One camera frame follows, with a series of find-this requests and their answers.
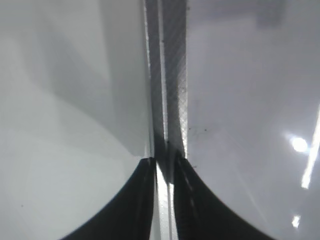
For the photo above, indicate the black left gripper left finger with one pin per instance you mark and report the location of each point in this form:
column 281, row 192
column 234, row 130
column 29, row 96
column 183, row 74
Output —
column 128, row 216

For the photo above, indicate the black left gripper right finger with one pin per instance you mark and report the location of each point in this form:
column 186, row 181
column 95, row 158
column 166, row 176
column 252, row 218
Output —
column 201, row 215

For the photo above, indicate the grey framed whiteboard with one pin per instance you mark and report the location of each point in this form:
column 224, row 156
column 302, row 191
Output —
column 235, row 87

